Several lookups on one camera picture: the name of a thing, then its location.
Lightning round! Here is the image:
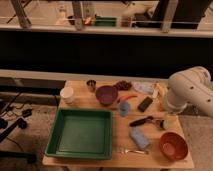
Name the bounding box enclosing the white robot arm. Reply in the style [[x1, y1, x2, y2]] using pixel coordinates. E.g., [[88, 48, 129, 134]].
[[163, 66, 213, 118]]

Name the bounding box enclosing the green plastic tray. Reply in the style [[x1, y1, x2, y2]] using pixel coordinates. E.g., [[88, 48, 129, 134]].
[[45, 109, 113, 160]]

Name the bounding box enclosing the purple bowl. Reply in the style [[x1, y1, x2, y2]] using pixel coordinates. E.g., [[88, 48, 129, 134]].
[[95, 85, 118, 106]]

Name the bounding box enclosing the small metal cup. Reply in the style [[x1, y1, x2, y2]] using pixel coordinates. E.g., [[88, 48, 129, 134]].
[[86, 79, 96, 92]]

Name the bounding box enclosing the brown pine cone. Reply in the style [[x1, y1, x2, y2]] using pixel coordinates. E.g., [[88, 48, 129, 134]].
[[114, 80, 132, 91]]

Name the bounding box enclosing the orange carrot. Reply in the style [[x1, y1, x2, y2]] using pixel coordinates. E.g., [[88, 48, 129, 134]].
[[117, 94, 137, 103]]

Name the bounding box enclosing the blue plastic cup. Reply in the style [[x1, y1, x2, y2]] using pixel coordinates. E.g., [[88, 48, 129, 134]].
[[117, 101, 130, 117]]

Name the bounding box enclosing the clear plastic bag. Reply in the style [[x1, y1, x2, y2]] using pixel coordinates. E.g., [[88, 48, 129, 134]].
[[133, 82, 154, 95]]

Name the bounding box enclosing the white paper cup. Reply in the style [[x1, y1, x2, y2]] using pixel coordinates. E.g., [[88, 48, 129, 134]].
[[60, 87, 74, 104]]

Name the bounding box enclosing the black rectangular block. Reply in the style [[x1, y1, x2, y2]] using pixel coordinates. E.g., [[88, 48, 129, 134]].
[[138, 97, 153, 112]]

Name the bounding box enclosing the yellow banana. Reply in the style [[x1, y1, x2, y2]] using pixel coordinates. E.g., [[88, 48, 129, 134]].
[[155, 82, 167, 98]]

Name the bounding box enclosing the wooden table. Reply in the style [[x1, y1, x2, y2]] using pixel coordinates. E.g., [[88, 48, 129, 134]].
[[42, 80, 194, 169]]

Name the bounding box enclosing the black binder clip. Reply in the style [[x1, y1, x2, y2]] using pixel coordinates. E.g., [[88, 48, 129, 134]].
[[157, 119, 169, 130]]

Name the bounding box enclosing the green background box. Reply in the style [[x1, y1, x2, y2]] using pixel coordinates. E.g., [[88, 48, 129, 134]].
[[95, 17, 117, 27]]

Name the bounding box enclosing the silver fork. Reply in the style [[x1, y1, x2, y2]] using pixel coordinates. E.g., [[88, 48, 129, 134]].
[[117, 148, 149, 155]]

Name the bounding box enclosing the red-orange bowl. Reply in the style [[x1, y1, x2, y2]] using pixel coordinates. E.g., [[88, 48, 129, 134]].
[[159, 132, 188, 161]]

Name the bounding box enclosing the black handled peeler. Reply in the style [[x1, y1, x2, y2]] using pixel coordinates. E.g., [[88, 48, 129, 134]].
[[129, 116, 153, 127]]

